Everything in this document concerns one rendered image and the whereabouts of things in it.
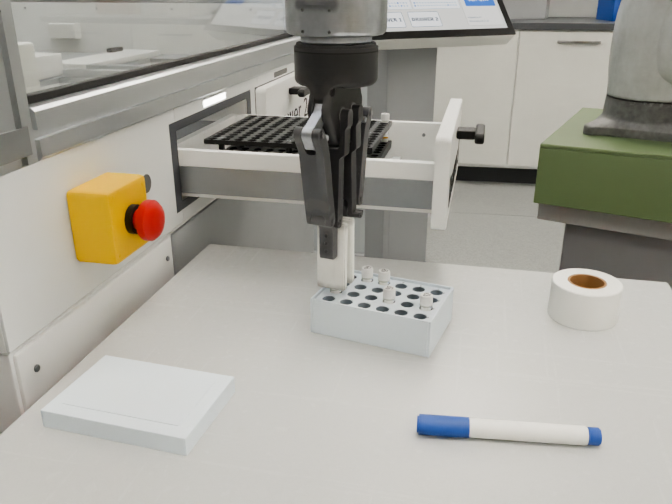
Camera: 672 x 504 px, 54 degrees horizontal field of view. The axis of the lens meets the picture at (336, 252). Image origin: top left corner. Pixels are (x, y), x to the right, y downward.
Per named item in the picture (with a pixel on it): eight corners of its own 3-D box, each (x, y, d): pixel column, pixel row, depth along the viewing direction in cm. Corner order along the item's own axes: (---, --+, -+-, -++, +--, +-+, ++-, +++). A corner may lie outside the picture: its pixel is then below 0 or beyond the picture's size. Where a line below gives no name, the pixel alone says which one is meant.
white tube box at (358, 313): (451, 319, 69) (454, 286, 68) (428, 358, 62) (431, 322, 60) (343, 298, 74) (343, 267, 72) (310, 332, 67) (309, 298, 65)
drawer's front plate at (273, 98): (310, 122, 138) (310, 68, 134) (267, 154, 112) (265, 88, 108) (302, 122, 138) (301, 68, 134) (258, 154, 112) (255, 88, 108)
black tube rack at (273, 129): (390, 163, 99) (392, 120, 97) (371, 197, 83) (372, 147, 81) (251, 155, 104) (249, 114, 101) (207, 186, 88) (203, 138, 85)
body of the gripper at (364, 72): (318, 34, 63) (319, 130, 67) (275, 40, 56) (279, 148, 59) (392, 36, 60) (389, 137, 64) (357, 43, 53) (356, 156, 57)
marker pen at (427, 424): (595, 438, 51) (598, 421, 50) (600, 452, 49) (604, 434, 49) (416, 426, 52) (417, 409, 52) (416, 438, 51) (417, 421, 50)
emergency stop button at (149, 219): (170, 233, 66) (166, 195, 64) (151, 247, 62) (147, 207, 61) (143, 231, 66) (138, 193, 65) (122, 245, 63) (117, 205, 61)
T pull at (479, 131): (484, 133, 90) (485, 123, 89) (483, 145, 83) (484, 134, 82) (457, 132, 90) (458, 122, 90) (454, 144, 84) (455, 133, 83)
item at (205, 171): (446, 161, 101) (448, 122, 99) (431, 214, 78) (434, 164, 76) (203, 148, 109) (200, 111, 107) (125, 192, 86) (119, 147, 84)
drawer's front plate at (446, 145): (457, 169, 103) (462, 97, 99) (445, 231, 77) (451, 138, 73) (446, 168, 103) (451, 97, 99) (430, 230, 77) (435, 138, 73)
